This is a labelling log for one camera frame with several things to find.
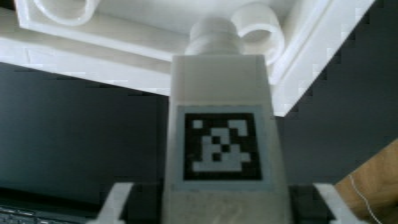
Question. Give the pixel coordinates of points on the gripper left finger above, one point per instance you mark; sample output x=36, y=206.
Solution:
x=109, y=215

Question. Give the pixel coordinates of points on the white table leg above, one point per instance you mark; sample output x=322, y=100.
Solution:
x=224, y=187

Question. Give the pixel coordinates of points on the black laptop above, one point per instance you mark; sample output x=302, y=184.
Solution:
x=29, y=208

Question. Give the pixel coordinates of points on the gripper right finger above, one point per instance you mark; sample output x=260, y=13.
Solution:
x=343, y=215

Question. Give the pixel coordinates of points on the white square tabletop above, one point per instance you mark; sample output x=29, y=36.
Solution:
x=107, y=39

